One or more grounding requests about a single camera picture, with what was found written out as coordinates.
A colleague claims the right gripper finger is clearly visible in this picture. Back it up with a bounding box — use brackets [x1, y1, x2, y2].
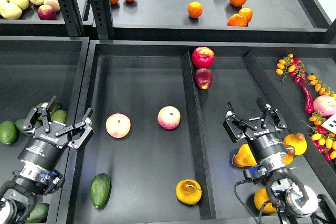
[256, 97, 287, 132]
[223, 102, 257, 143]

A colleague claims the black tray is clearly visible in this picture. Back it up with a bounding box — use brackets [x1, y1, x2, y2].
[66, 40, 335, 223]
[1, 36, 89, 223]

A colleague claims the pink apple centre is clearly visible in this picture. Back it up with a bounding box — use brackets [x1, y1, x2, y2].
[157, 106, 181, 130]

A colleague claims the pink apple left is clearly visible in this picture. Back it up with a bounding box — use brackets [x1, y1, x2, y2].
[106, 113, 131, 138]

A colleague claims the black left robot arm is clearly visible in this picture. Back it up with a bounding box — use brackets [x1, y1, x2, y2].
[1, 96, 93, 223]

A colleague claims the bright red apple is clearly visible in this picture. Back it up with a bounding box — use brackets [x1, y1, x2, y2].
[192, 47, 215, 69]

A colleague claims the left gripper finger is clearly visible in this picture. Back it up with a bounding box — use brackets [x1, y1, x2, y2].
[55, 108, 94, 150]
[21, 95, 57, 133]

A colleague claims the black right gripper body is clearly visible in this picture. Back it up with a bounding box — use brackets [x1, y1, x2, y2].
[245, 121, 288, 165]

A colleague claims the black upper shelf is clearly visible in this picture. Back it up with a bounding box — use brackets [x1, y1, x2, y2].
[1, 0, 335, 44]

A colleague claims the pink apple right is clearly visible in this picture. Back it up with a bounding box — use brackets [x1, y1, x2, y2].
[313, 95, 335, 117]

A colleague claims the red chili pepper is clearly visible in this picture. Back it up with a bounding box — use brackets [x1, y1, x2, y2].
[299, 83, 314, 114]

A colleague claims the black middle tray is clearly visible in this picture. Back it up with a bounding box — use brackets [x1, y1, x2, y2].
[66, 40, 335, 223]

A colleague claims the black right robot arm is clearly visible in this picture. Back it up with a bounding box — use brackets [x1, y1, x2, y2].
[223, 97, 335, 223]

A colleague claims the black left tray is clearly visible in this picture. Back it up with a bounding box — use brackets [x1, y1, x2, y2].
[1, 36, 89, 223]

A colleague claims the dark red apple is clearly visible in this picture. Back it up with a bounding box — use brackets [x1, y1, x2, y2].
[194, 68, 213, 90]

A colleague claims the pink apple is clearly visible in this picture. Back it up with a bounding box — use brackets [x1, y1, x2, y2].
[313, 95, 335, 117]
[106, 113, 131, 138]
[157, 106, 181, 130]

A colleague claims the dark green avocado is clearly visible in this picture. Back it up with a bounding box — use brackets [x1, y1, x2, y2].
[90, 173, 111, 209]

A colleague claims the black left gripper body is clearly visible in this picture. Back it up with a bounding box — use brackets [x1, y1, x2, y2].
[18, 121, 74, 171]

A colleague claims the red apple on shelf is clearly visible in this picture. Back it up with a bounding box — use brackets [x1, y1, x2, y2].
[37, 5, 57, 20]

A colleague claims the cherry tomato bunch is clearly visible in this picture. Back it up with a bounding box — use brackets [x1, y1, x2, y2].
[276, 54, 307, 84]

